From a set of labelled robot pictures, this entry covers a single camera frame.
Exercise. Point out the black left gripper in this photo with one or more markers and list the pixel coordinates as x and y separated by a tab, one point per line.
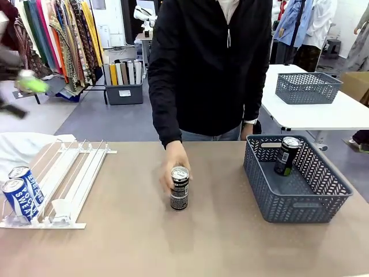
8	63

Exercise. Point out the blue Pocari Sweat can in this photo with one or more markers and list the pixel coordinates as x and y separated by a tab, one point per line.
20	199
33	181

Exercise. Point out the black drink can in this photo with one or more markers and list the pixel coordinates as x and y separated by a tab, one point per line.
285	158
179	190

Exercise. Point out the person's left forearm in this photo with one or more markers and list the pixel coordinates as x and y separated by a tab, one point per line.
255	98

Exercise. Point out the person's right forearm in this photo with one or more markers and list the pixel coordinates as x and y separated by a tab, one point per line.
165	121

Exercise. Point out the white can dispenser rack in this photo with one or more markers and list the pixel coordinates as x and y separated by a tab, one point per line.
78	179

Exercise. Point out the person's right hand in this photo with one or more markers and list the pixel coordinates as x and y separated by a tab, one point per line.
174	157

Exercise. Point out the white cloth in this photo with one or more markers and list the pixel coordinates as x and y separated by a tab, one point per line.
20	147

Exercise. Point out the orange hanging fabric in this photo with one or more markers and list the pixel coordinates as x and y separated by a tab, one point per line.
60	54

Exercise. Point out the teal hanging fabric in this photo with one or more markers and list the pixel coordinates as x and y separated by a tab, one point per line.
39	34

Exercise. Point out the brown patterned hanging fabric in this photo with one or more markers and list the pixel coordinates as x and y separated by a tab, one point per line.
78	43

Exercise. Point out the dark red garment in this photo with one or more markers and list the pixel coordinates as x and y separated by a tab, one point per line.
8	17

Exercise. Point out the yellow board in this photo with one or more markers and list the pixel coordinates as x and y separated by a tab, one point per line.
113	74

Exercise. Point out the yellow hanging fabric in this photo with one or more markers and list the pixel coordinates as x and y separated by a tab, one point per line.
91	31

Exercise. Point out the white board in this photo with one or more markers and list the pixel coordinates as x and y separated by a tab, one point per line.
119	73
138	71

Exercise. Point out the grey storage bin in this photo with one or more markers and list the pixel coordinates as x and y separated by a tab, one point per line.
124	93

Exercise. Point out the white air purifier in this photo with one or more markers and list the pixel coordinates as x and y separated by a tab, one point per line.
104	36

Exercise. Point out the brown board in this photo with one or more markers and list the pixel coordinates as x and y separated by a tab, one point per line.
124	73

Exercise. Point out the light grey board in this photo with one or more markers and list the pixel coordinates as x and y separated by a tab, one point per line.
131	72

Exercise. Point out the small grey side table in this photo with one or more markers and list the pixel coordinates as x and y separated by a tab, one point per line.
145	43

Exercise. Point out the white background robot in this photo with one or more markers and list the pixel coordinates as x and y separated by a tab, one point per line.
144	17

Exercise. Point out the person in black jacket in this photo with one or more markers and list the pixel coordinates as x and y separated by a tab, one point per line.
207	72

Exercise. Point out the black stand pole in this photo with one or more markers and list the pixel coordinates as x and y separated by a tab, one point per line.
294	31

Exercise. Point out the grey plastic basket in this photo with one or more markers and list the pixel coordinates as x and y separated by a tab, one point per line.
305	92

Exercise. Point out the blue-grey plastic basket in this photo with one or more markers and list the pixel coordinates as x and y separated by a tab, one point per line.
291	202

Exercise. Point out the white table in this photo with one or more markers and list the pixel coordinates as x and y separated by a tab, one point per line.
311	115

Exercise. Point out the white hanging shirt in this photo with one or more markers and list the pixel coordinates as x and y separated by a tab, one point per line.
321	23

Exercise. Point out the black stool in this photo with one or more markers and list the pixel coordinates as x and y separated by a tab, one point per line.
333	47

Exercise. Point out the cardboard box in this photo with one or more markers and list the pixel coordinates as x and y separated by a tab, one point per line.
356	85

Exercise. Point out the bystander's leg and shoe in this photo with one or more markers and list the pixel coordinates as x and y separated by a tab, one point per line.
361	138

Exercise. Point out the black clothes rack frame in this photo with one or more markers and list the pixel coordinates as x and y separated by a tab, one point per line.
99	90

